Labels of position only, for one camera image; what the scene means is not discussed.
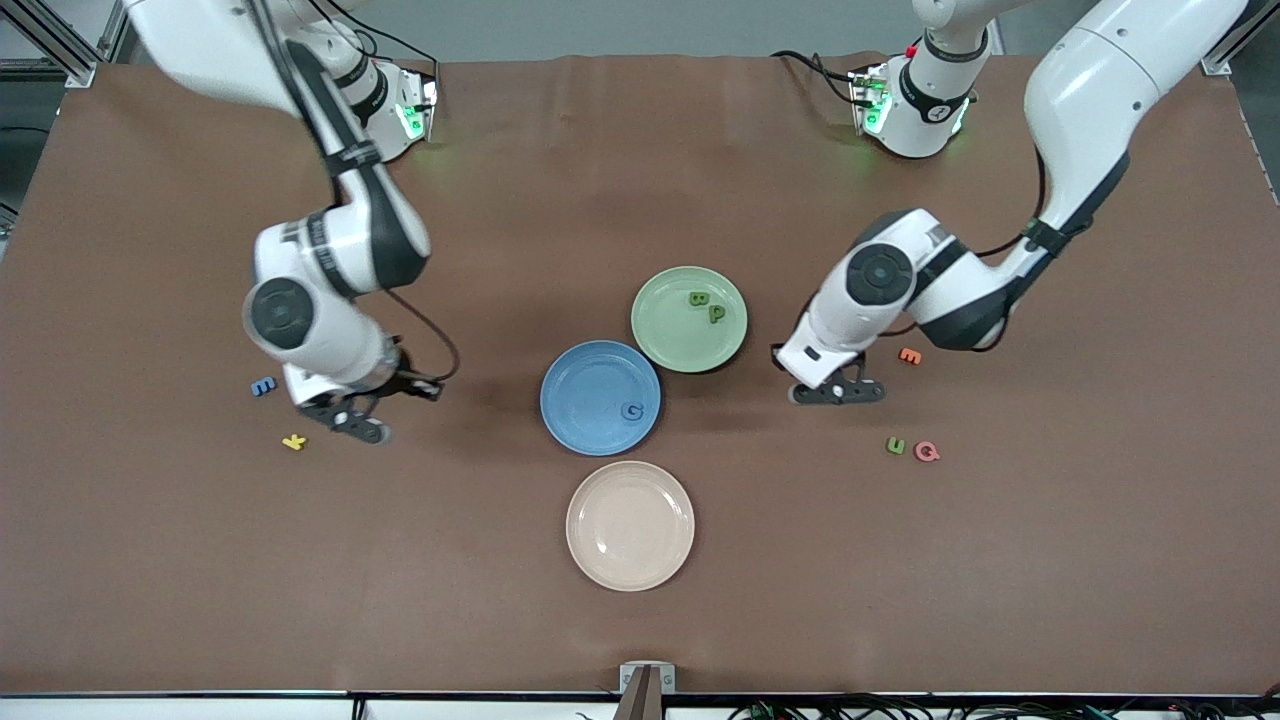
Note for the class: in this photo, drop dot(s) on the green foam letter u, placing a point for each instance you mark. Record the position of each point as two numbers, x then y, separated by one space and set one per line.
895 451

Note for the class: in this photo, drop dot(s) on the blue foam letter m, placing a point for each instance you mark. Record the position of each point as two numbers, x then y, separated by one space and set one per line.
263 386

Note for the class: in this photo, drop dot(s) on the blue foam capital G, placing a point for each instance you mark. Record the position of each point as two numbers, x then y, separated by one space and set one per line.
624 411

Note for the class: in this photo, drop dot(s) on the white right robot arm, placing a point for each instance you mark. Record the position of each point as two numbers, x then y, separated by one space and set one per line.
320 340

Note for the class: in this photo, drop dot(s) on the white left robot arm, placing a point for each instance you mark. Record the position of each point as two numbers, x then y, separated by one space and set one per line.
1100 80

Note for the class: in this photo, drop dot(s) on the orange foam letter m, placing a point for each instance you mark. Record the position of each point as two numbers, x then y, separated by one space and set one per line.
910 355

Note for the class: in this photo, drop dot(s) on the pink foam letter Q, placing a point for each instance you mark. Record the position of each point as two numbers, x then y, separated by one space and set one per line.
918 452

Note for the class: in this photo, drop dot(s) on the yellow foam letter k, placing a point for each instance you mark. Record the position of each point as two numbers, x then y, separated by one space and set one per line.
293 441

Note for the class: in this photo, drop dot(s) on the blue plate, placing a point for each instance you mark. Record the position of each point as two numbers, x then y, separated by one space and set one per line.
590 390

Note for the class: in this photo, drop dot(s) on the green plate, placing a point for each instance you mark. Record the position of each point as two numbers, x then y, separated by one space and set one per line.
670 335

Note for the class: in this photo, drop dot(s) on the brown table mat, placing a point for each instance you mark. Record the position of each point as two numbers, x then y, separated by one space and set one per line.
300 600

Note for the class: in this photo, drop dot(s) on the beige plate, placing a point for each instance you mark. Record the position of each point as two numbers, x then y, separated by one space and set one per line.
630 525

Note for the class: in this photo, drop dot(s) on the base connector box green light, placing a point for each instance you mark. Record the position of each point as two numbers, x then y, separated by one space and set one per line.
868 100
415 105

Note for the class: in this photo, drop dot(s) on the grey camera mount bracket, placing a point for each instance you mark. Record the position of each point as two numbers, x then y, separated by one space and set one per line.
632 678

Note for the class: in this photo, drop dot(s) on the aluminium profile frame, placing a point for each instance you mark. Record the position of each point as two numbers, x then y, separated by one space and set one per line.
75 70
1215 62

